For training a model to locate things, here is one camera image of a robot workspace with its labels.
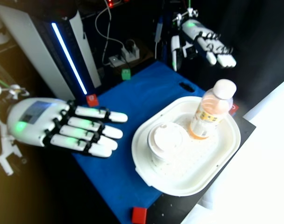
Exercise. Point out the orange drink bottle white cap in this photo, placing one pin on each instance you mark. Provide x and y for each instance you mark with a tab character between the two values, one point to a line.
209	112

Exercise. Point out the green cube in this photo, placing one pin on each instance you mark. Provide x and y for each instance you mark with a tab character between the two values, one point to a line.
126	74

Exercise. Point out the white plastic tray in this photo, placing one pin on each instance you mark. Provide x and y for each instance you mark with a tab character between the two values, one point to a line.
195	168

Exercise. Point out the white power strip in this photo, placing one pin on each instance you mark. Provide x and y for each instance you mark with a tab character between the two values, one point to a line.
131	52

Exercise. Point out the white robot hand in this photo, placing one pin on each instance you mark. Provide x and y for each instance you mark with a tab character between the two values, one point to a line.
32	126
192	29

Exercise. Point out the white tower with blue light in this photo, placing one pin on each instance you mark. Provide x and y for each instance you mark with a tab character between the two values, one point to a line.
27	51

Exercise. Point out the blue table mat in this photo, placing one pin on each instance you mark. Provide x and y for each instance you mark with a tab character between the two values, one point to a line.
123	177

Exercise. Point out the red cube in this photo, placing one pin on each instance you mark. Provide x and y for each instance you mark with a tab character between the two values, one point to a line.
234	109
139	215
92	100

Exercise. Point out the white lidded cup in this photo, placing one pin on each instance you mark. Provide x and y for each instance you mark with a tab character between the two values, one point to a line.
165	140

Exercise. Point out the white power adapter box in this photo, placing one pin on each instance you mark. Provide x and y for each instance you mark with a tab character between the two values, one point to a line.
116	61

